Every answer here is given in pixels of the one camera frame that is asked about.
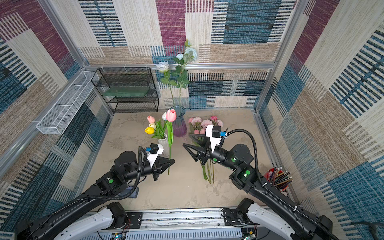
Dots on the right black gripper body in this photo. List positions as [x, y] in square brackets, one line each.
[206, 153]

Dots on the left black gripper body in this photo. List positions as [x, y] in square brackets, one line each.
[155, 170]

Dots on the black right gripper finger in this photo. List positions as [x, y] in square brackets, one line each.
[200, 141]
[196, 152]

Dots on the light pink carnation stem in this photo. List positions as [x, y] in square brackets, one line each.
[206, 123]

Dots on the pink carnation twin stem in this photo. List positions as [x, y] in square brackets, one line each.
[220, 123]

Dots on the hot pink rose stem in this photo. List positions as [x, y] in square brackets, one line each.
[214, 118]

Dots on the pink peony cluster stem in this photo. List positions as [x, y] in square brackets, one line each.
[195, 125]

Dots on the single pink tulip stem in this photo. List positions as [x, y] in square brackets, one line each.
[204, 174]

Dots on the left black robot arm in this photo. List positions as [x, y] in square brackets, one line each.
[118, 183]

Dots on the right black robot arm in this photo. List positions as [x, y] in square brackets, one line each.
[283, 216]

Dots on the white ribbed ceramic vase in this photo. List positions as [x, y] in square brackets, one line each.
[165, 144]

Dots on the purple blue glass vase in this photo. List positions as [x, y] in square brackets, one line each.
[179, 125]

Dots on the tulip bunch pink yellow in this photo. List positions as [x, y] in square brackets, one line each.
[157, 129]

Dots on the white rose branch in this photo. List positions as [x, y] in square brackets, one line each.
[178, 78]

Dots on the red cup with pens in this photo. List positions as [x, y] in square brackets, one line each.
[278, 178]

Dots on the green tray on shelf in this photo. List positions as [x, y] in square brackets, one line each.
[126, 92]

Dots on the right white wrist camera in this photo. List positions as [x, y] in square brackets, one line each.
[216, 136]

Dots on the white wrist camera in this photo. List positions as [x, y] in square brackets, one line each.
[216, 136]
[153, 151]

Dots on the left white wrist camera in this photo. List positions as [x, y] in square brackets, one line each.
[153, 151]

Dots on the black wire mesh shelf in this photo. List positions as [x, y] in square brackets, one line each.
[106, 78]

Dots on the white wire mesh tray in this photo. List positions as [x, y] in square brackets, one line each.
[60, 115]

